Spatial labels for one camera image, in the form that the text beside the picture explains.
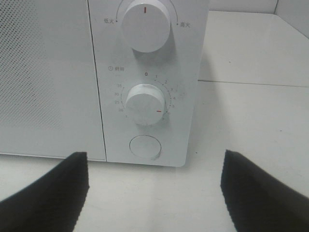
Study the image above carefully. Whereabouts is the white lower timer knob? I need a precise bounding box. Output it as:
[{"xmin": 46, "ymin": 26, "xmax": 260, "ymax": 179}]
[{"xmin": 125, "ymin": 84, "xmax": 165, "ymax": 126}]

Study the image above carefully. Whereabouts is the round white door release button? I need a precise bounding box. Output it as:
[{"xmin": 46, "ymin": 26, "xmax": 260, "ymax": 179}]
[{"xmin": 129, "ymin": 135, "xmax": 162, "ymax": 159}]

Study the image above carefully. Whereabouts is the white upper power knob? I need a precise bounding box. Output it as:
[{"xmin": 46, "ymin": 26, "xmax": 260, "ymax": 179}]
[{"xmin": 121, "ymin": 0, "xmax": 171, "ymax": 53}]

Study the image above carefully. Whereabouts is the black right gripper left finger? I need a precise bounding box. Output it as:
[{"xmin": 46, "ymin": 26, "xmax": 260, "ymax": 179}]
[{"xmin": 0, "ymin": 152, "xmax": 89, "ymax": 232}]

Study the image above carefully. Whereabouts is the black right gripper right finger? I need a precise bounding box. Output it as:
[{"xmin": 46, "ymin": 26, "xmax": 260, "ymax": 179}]
[{"xmin": 221, "ymin": 150, "xmax": 309, "ymax": 232}]

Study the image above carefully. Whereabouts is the white microwave oven body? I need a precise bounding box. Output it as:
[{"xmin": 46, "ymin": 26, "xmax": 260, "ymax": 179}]
[{"xmin": 88, "ymin": 0, "xmax": 209, "ymax": 167}]

